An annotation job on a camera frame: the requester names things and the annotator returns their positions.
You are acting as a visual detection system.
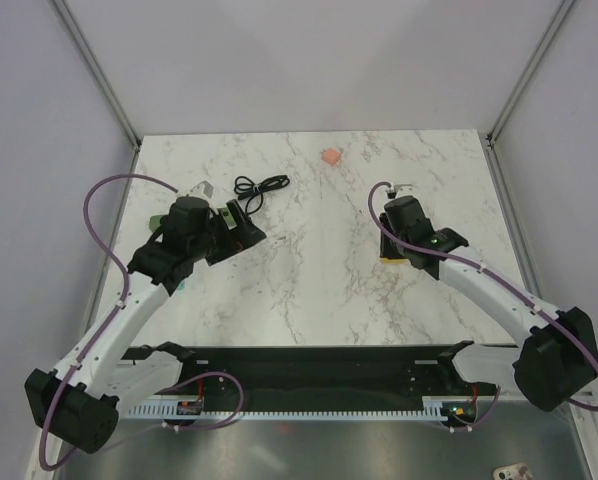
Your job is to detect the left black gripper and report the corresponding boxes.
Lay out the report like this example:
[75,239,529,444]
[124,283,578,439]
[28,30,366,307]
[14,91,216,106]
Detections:
[189,200,264,266]

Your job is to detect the pink cube block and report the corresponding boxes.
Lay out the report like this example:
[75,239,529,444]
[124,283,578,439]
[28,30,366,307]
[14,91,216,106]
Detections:
[322,148,342,166]

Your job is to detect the yellow cube socket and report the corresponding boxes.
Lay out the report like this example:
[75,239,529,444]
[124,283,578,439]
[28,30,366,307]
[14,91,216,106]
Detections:
[380,257,409,265]

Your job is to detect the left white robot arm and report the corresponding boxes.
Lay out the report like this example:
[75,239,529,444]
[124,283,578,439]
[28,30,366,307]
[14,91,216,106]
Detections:
[24,196,266,454]

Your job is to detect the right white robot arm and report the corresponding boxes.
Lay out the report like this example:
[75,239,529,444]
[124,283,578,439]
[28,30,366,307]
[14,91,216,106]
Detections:
[378,194,598,412]

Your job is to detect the green power strip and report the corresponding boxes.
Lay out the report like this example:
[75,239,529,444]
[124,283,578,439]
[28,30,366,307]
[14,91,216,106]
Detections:
[148,215,167,233]

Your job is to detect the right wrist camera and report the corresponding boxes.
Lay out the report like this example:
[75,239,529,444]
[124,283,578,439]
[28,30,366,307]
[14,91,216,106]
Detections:
[386,183,413,199]

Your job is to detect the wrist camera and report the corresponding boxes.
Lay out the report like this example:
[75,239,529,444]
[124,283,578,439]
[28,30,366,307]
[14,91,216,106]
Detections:
[189,180,214,199]
[386,183,413,199]

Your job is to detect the black coiled cable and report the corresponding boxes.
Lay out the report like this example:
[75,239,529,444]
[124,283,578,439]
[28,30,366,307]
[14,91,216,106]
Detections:
[233,174,290,216]

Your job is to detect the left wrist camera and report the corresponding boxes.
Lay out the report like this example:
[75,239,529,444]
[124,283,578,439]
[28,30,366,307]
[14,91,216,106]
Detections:
[189,180,214,199]

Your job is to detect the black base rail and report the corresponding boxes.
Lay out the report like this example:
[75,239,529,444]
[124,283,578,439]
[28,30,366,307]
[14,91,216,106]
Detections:
[124,341,498,411]

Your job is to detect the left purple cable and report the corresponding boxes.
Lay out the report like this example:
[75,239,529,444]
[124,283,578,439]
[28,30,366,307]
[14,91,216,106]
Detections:
[38,173,180,471]

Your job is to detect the white cable duct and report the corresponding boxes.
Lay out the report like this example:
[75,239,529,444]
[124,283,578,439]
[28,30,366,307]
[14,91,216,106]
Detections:
[121,396,479,422]

